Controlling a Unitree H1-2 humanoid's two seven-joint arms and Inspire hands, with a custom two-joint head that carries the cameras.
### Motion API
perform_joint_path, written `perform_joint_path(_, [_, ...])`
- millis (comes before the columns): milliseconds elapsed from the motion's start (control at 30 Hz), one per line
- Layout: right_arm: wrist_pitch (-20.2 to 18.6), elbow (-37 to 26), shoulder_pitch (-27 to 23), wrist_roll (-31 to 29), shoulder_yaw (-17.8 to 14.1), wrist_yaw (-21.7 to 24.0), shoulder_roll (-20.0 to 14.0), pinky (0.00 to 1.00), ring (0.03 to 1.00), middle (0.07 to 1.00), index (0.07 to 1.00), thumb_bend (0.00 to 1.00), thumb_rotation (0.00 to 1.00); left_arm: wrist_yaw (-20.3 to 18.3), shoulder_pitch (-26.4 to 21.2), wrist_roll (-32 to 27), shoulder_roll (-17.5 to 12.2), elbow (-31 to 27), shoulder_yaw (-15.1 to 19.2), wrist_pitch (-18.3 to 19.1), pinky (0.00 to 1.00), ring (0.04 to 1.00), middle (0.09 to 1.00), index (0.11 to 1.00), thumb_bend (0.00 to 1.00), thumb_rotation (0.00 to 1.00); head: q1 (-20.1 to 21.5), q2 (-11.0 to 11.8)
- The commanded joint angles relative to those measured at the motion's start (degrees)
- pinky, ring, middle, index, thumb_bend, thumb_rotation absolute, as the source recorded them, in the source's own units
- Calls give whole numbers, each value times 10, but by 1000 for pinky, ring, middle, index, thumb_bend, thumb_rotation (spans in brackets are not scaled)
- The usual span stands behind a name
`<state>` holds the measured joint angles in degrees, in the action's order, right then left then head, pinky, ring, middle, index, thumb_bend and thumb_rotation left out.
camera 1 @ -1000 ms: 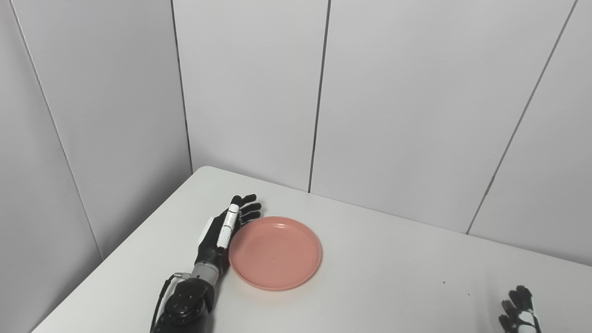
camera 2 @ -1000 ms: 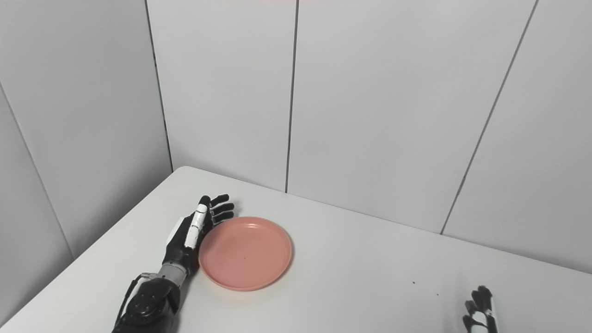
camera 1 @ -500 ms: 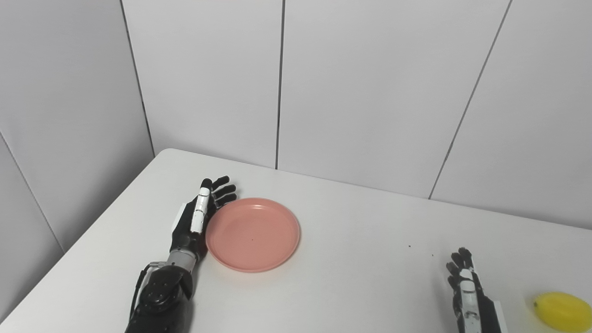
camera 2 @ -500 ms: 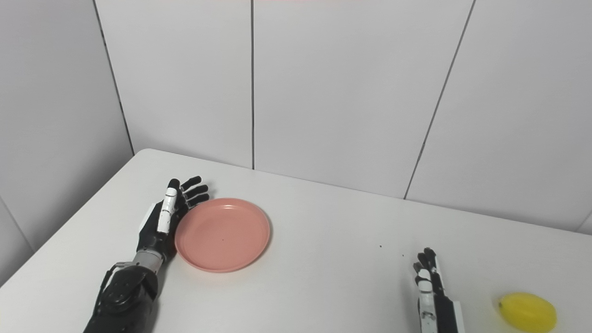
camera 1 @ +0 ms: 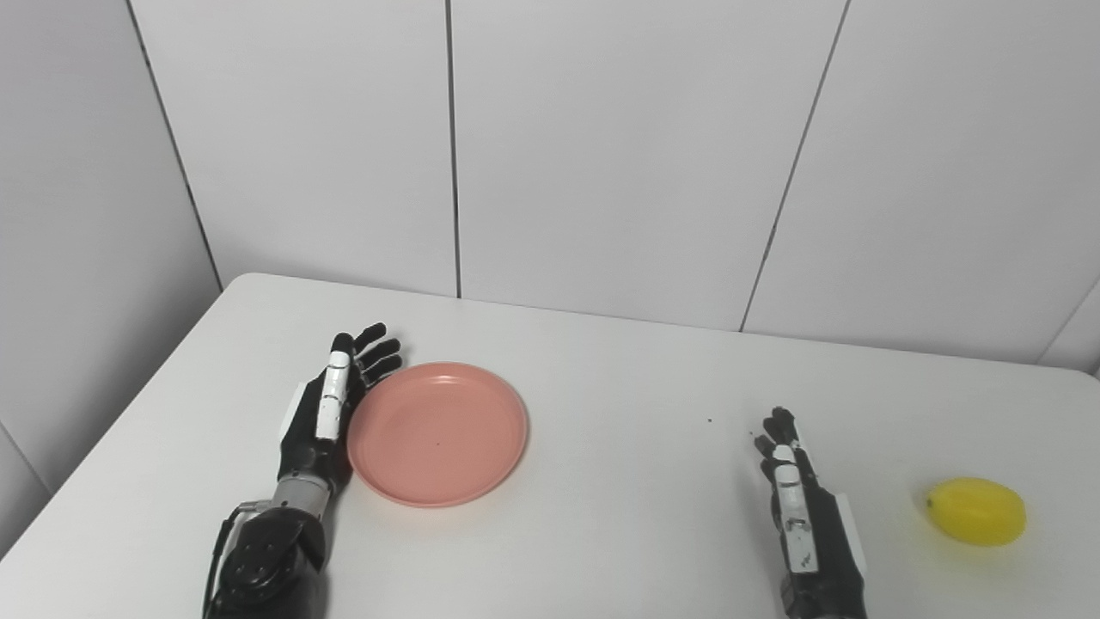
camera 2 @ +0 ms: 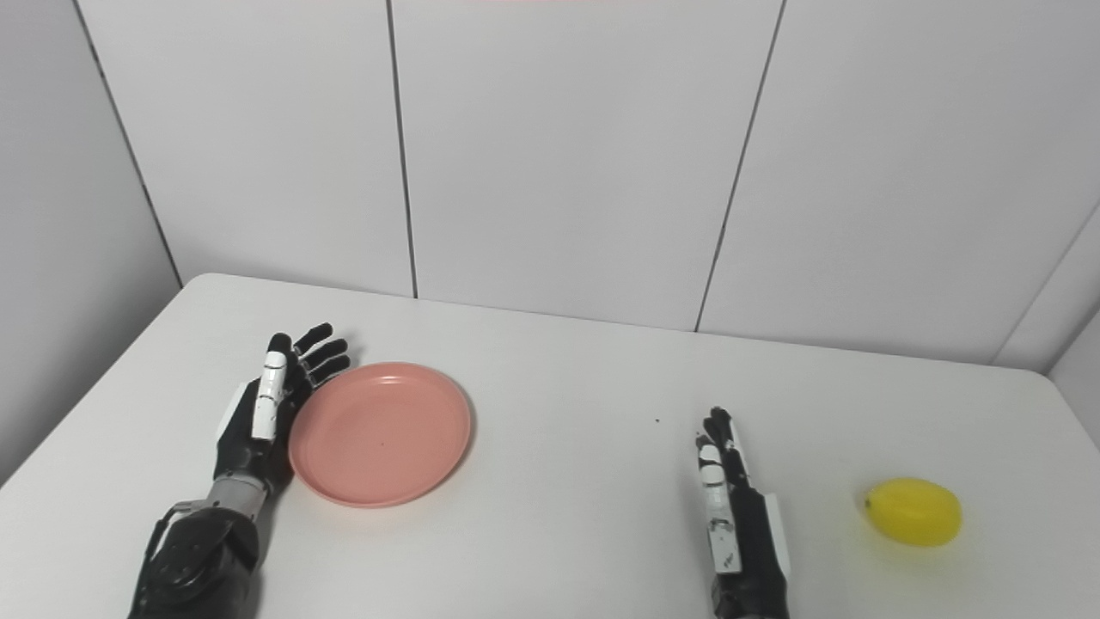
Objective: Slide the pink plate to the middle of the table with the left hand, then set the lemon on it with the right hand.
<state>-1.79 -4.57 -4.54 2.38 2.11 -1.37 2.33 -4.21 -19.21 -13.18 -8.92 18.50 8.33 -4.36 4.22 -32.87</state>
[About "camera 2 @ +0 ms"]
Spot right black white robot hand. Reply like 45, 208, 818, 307
694, 407, 791, 619

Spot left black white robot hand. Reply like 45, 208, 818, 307
212, 322, 351, 498

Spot pink round plate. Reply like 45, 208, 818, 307
288, 361, 474, 509

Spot yellow lemon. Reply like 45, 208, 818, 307
863, 477, 963, 548

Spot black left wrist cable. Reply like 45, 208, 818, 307
142, 503, 200, 568

